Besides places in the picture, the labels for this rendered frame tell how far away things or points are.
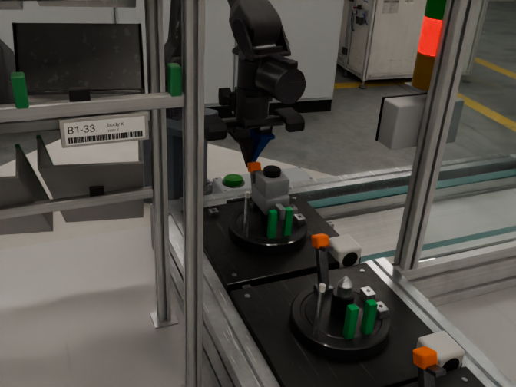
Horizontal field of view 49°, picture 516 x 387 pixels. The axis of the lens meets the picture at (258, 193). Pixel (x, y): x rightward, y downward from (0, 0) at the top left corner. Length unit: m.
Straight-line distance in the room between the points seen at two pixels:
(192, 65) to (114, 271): 0.59
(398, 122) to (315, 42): 3.42
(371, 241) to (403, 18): 4.18
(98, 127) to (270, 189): 0.41
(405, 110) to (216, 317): 0.41
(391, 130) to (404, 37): 4.40
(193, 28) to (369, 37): 4.49
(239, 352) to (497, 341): 0.47
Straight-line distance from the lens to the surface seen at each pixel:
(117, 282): 1.08
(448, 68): 0.84
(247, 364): 0.78
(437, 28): 0.85
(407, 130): 0.88
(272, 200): 0.94
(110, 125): 0.60
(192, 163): 0.64
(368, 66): 5.13
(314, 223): 1.05
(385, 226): 1.18
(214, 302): 0.88
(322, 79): 4.37
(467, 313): 1.10
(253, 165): 1.02
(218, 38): 4.01
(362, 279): 0.93
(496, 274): 1.15
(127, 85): 0.64
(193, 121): 0.62
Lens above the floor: 1.51
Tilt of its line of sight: 28 degrees down
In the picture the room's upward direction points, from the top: 3 degrees clockwise
